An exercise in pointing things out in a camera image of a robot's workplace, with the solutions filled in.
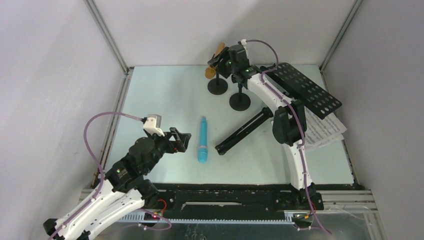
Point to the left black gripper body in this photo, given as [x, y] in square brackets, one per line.
[163, 145]

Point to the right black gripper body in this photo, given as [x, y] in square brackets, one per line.
[225, 67]

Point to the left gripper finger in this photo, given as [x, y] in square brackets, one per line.
[179, 136]
[180, 146]

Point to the brown toy microphone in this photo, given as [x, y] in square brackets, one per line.
[210, 71]

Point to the blue toy microphone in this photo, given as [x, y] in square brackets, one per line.
[203, 151]

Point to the black music stand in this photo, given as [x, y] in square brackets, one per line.
[295, 85]

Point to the sheet music page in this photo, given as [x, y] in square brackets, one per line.
[322, 136]
[314, 121]

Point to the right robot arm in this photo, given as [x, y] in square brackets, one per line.
[286, 114]

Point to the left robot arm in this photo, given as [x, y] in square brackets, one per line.
[123, 190]

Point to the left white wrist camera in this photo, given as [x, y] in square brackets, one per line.
[152, 125]

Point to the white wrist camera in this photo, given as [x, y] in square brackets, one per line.
[152, 125]
[243, 42]

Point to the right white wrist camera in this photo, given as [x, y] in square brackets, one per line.
[243, 42]

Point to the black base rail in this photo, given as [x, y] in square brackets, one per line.
[232, 202]

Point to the aluminium frame rail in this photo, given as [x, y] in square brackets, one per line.
[348, 214]

